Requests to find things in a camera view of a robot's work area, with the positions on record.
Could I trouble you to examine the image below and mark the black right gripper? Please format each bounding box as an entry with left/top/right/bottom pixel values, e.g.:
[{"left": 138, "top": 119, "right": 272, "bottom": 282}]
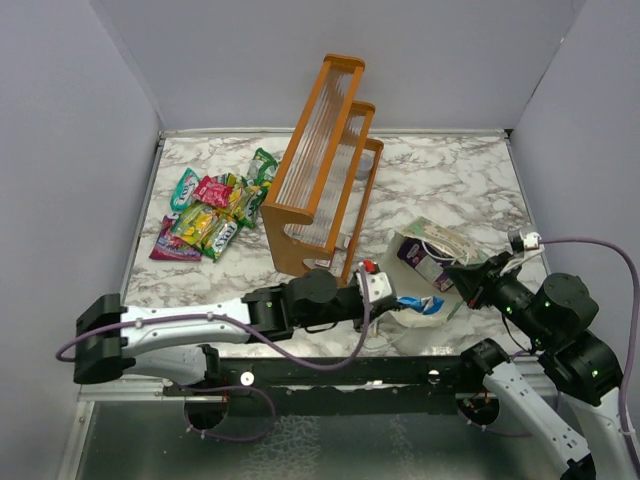
[{"left": 445, "top": 247, "right": 553, "bottom": 344}]

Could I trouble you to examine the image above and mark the purple white snack packet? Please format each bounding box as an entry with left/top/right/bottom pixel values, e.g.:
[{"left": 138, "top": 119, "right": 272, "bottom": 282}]
[{"left": 397, "top": 237, "right": 456, "bottom": 292}]

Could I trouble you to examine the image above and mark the blue white snack packet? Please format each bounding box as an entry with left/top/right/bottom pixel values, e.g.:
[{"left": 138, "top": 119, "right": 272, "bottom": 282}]
[{"left": 396, "top": 296, "right": 444, "bottom": 316}]

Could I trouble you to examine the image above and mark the green patterned paper bag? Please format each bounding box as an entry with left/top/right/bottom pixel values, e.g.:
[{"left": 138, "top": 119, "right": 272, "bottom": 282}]
[{"left": 365, "top": 217, "right": 488, "bottom": 355}]

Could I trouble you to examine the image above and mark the green Fox's snack packet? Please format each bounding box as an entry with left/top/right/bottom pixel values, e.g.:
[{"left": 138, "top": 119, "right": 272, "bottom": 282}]
[{"left": 200, "top": 217, "right": 242, "bottom": 262}]

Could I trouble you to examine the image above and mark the yellow green striped packet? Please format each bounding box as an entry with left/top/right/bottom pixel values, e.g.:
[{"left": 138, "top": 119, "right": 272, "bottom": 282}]
[{"left": 218, "top": 173, "right": 270, "bottom": 229}]

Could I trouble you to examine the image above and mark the green apple tea packet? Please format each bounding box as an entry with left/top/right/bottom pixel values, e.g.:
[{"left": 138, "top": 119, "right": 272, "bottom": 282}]
[{"left": 245, "top": 148, "right": 279, "bottom": 186}]

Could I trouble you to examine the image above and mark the yellow fruit snack packet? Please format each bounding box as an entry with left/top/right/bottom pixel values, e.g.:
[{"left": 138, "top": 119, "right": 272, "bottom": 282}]
[{"left": 171, "top": 201, "right": 220, "bottom": 248}]

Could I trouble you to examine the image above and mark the red snack packet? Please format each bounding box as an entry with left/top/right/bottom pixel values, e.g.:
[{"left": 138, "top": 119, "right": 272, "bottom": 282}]
[{"left": 192, "top": 174, "right": 235, "bottom": 208}]

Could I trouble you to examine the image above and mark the purple berry snack packet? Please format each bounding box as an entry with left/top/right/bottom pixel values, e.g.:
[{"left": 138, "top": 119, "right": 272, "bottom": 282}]
[{"left": 149, "top": 215, "right": 202, "bottom": 262}]

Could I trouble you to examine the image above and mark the teal snack packet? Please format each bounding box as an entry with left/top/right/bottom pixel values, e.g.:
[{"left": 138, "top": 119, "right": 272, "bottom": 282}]
[{"left": 170, "top": 168, "right": 201, "bottom": 212}]

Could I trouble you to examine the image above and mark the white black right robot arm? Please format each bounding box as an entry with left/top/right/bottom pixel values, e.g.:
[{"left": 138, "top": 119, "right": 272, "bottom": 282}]
[{"left": 445, "top": 252, "right": 639, "bottom": 479}]

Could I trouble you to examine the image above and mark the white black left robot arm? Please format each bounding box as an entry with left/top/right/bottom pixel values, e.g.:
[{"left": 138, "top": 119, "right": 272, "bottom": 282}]
[{"left": 67, "top": 268, "right": 400, "bottom": 395}]

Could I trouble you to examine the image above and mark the orange wooden tiered rack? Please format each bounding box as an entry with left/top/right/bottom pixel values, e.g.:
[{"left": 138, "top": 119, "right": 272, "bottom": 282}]
[{"left": 261, "top": 54, "right": 384, "bottom": 284}]

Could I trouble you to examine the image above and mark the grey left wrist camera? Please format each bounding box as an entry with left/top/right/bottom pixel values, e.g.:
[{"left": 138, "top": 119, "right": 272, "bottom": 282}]
[{"left": 354, "top": 260, "right": 396, "bottom": 305}]

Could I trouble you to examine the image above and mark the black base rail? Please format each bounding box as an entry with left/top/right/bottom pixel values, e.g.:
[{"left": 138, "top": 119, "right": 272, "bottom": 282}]
[{"left": 163, "top": 348, "right": 500, "bottom": 425}]

